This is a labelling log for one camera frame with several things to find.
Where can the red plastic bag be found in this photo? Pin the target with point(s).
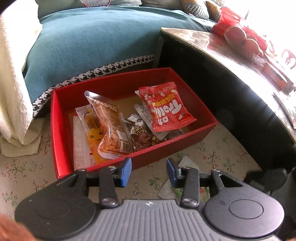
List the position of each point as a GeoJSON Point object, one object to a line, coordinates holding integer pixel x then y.
{"type": "Point", "coordinates": [229, 18]}

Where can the white towel blanket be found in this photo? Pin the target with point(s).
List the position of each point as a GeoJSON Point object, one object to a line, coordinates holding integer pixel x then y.
{"type": "Point", "coordinates": [20, 28]}

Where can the dark coffee table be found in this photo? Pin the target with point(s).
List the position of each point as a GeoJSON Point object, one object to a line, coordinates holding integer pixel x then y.
{"type": "Point", "coordinates": [240, 97]}

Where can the red white spicy strip pack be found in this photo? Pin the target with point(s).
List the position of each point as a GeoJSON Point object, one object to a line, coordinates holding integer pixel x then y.
{"type": "Point", "coordinates": [82, 154]}

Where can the orange box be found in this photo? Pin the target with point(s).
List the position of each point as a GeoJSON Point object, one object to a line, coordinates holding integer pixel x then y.
{"type": "Point", "coordinates": [282, 82]}

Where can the peach fruit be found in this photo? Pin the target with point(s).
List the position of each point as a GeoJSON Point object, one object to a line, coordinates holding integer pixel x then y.
{"type": "Point", "coordinates": [250, 47]}
{"type": "Point", "coordinates": [235, 34]}

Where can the badminton racket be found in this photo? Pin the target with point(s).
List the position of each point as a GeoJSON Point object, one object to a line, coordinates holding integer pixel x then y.
{"type": "Point", "coordinates": [96, 3]}

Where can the patterned throw pillow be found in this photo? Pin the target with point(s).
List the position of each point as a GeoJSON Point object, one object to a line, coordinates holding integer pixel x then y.
{"type": "Point", "coordinates": [206, 10]}

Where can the clear orange tofu snack pack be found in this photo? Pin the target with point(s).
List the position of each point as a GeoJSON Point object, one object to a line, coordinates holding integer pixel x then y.
{"type": "Point", "coordinates": [116, 141]}

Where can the red Trolli candy bag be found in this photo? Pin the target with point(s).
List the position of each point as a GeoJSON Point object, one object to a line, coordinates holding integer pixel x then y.
{"type": "Point", "coordinates": [166, 107]}

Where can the yellow jelly snack pack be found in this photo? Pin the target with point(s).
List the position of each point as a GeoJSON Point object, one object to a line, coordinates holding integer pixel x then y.
{"type": "Point", "coordinates": [92, 129]}

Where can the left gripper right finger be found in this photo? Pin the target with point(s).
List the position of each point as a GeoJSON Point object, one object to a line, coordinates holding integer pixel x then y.
{"type": "Point", "coordinates": [186, 178]}

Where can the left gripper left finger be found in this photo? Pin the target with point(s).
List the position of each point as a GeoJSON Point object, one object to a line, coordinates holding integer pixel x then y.
{"type": "Point", "coordinates": [110, 178]}

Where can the silver brown snack bag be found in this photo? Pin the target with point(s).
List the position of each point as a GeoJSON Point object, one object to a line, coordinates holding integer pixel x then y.
{"type": "Point", "coordinates": [141, 135]}

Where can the teal sofa cover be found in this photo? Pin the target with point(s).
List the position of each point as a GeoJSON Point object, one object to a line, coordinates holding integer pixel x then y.
{"type": "Point", "coordinates": [79, 44]}

